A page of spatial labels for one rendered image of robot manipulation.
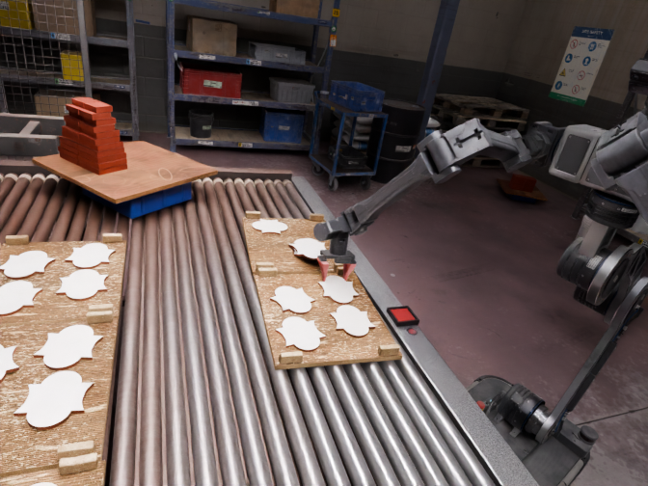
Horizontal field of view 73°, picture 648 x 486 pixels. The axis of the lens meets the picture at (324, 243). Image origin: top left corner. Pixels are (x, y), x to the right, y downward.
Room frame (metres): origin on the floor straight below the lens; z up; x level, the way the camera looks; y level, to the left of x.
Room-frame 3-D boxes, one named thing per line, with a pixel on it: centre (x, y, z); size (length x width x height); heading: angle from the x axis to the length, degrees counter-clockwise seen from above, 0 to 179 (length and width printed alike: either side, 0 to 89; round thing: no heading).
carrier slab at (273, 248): (1.46, 0.11, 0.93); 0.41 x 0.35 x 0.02; 18
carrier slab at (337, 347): (1.06, -0.03, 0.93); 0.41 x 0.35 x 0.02; 20
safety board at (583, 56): (6.34, -2.86, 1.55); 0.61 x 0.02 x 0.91; 24
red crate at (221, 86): (5.32, 1.63, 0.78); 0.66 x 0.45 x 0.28; 114
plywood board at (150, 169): (1.69, 0.84, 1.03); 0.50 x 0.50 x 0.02; 63
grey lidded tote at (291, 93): (5.69, 0.72, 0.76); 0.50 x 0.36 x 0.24; 120
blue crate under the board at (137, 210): (1.65, 0.79, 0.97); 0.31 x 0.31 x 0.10; 63
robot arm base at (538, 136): (1.38, -0.58, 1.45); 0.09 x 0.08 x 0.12; 44
